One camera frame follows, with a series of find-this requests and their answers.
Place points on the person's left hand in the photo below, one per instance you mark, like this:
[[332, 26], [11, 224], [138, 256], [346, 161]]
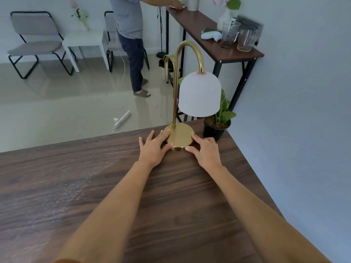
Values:
[[153, 150]]

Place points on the person's right hand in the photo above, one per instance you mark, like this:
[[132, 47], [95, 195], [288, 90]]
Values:
[[208, 154]]

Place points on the small plant black pot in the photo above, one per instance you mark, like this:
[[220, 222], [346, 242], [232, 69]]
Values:
[[214, 131]]

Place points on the gold lamp white shade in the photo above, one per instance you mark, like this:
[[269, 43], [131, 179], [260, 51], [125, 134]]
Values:
[[200, 93]]

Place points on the person's right forearm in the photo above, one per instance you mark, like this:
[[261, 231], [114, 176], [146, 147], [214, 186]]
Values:
[[260, 221]]

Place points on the person's left forearm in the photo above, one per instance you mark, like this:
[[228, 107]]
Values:
[[109, 216]]

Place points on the white vacuum nozzle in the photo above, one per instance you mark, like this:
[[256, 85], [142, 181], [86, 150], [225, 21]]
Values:
[[123, 119]]

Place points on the green cloth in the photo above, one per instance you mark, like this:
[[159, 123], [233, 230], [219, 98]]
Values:
[[181, 80]]

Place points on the black stool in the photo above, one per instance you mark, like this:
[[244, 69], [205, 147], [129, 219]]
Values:
[[170, 65]]

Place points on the white handheld controller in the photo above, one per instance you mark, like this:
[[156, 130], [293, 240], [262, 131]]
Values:
[[211, 35]]

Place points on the clear drinking glass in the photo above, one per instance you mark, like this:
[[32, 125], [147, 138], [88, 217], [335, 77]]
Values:
[[229, 34]]

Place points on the wooden console table black legs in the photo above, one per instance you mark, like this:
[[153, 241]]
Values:
[[197, 24]]

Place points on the white side table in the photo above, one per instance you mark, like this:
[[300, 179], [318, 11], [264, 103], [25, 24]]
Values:
[[82, 38]]

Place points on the small flower vase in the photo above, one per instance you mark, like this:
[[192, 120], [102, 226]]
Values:
[[83, 23]]

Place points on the white patterned cup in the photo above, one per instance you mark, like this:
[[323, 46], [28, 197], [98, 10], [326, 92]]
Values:
[[192, 4]]

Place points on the grey chair black frame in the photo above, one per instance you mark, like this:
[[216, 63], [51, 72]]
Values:
[[111, 24], [33, 24]]

